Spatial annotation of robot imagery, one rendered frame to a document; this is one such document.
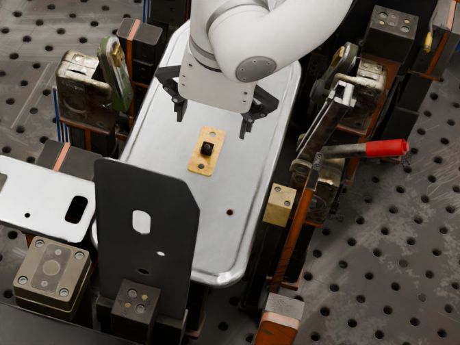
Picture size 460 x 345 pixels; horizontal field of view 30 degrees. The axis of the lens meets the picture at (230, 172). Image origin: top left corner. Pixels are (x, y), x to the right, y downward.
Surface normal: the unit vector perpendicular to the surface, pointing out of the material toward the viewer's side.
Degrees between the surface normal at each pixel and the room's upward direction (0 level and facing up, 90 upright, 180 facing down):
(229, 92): 92
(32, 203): 0
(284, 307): 0
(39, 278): 0
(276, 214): 90
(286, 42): 73
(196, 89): 94
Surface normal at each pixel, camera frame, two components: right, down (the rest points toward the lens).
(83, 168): 0.11, -0.54
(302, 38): 0.34, 0.68
